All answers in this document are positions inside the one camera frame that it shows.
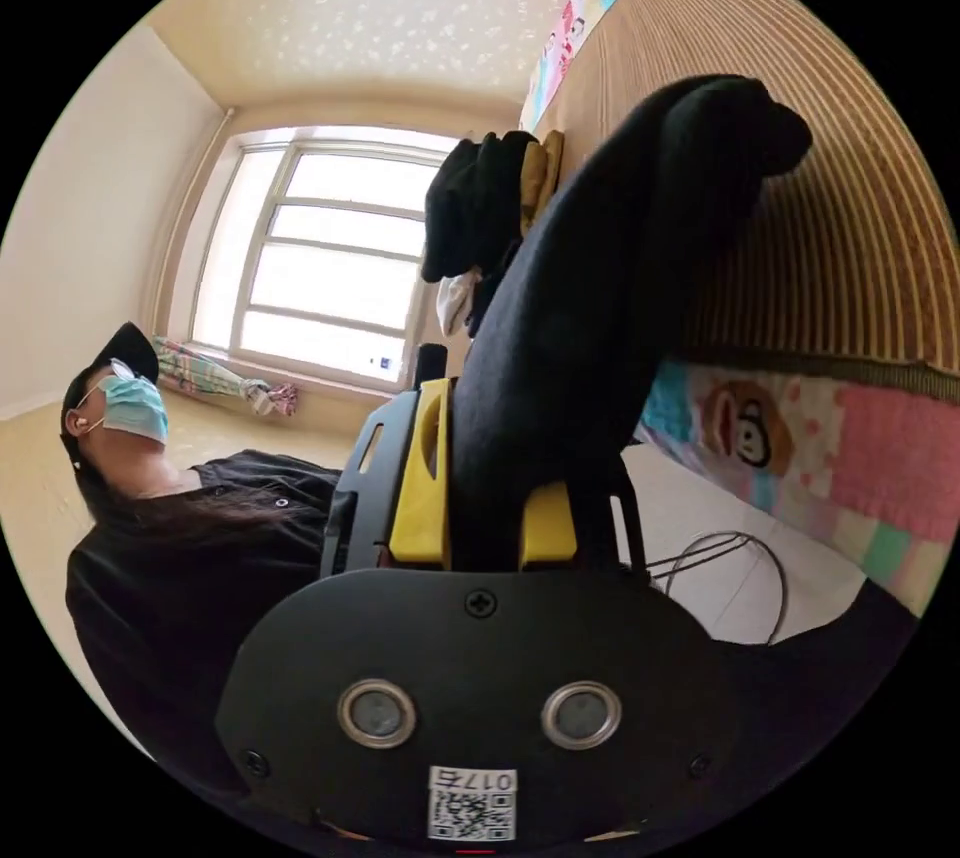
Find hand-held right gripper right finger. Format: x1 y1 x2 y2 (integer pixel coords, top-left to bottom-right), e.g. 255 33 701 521
519 481 580 571

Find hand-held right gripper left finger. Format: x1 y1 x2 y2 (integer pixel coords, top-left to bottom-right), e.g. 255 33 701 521
388 377 456 569

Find black pants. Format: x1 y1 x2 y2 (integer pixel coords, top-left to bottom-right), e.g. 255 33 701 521
449 73 816 574

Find person's body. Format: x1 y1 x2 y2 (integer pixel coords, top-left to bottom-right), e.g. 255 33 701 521
59 320 354 799

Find plaid rolled blanket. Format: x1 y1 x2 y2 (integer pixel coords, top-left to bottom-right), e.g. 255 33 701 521
152 335 299 418

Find window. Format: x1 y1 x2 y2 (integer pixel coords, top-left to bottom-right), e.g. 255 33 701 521
185 127 468 396

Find pile of clothes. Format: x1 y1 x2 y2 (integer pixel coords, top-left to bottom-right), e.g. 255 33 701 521
419 129 565 340

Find thin grey cable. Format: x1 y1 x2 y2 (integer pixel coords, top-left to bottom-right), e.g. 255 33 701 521
643 530 790 648

